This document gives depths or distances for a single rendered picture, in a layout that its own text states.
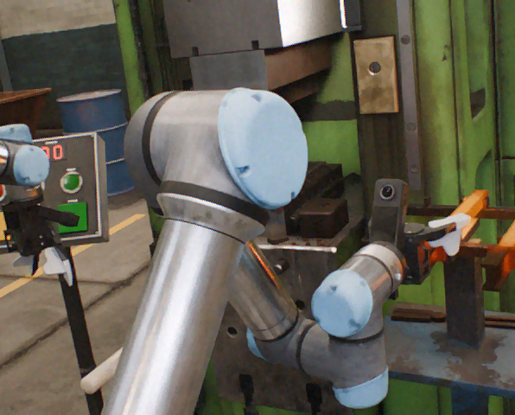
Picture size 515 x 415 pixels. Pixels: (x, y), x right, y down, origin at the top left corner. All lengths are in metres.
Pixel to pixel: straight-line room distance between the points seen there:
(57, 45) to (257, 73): 8.26
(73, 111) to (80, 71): 3.37
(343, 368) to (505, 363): 0.52
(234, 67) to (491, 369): 0.86
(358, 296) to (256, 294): 0.14
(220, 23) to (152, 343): 1.09
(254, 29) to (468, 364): 0.84
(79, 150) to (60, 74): 7.99
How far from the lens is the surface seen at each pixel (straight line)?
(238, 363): 1.85
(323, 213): 1.64
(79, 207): 1.83
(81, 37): 9.54
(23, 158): 1.34
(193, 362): 0.68
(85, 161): 1.87
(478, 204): 1.46
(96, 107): 6.24
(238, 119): 0.66
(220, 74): 1.67
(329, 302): 0.90
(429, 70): 1.65
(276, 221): 1.70
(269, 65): 1.63
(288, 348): 1.02
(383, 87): 1.65
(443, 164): 1.69
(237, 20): 1.64
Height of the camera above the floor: 1.46
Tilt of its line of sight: 16 degrees down
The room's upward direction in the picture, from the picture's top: 8 degrees counter-clockwise
